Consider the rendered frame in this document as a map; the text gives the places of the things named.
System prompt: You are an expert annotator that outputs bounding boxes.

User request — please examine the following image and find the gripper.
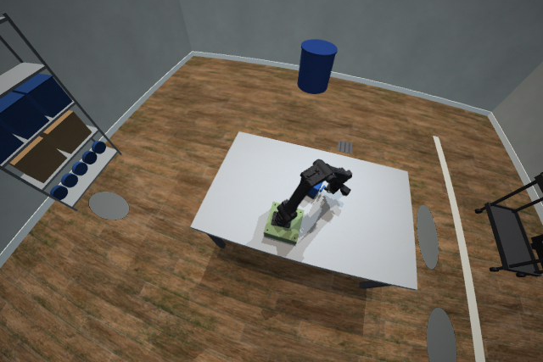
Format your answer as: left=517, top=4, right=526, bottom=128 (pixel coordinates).
left=326, top=182, right=335, bottom=194

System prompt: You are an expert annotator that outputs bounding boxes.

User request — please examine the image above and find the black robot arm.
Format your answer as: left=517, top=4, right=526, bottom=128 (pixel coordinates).
left=271, top=159, right=352, bottom=228

